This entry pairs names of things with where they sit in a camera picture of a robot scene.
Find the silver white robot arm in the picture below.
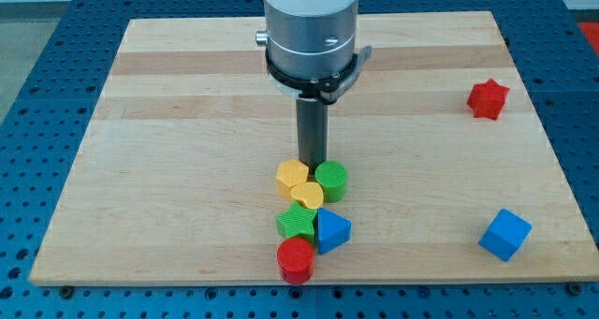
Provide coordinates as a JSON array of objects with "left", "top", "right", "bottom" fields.
[{"left": 256, "top": 0, "right": 364, "bottom": 105}]

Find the green star block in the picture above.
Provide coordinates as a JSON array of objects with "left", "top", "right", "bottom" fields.
[{"left": 276, "top": 201, "right": 317, "bottom": 245}]

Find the red star block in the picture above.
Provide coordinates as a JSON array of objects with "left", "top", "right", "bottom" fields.
[{"left": 466, "top": 79, "right": 510, "bottom": 121}]

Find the yellow hexagon block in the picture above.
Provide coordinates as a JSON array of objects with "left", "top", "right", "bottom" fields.
[{"left": 276, "top": 159, "right": 309, "bottom": 200}]

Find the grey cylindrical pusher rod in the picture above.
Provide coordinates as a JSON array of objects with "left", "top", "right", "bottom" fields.
[{"left": 296, "top": 100, "right": 328, "bottom": 174}]

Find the green cylinder block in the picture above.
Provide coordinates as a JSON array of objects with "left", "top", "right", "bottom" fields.
[{"left": 314, "top": 161, "right": 347, "bottom": 203}]

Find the yellow heart block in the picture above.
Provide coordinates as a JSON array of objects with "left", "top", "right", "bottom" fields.
[{"left": 290, "top": 182, "right": 324, "bottom": 210}]

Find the blue triangle block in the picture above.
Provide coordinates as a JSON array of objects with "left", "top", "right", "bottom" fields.
[{"left": 316, "top": 208, "right": 352, "bottom": 254}]

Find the red cylinder block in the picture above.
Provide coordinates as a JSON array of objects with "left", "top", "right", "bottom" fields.
[{"left": 276, "top": 237, "right": 314, "bottom": 285}]

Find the wooden board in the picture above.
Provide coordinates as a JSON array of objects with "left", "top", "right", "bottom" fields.
[{"left": 30, "top": 11, "right": 598, "bottom": 286}]

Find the blue cube block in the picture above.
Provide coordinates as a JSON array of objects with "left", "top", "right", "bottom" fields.
[{"left": 478, "top": 209, "right": 533, "bottom": 262}]

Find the blue perforated metal table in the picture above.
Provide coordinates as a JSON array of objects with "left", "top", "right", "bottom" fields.
[{"left": 1, "top": 0, "right": 598, "bottom": 318}]

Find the black clamp ring with lever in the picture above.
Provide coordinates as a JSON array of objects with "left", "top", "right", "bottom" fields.
[{"left": 264, "top": 45, "right": 373, "bottom": 106}]

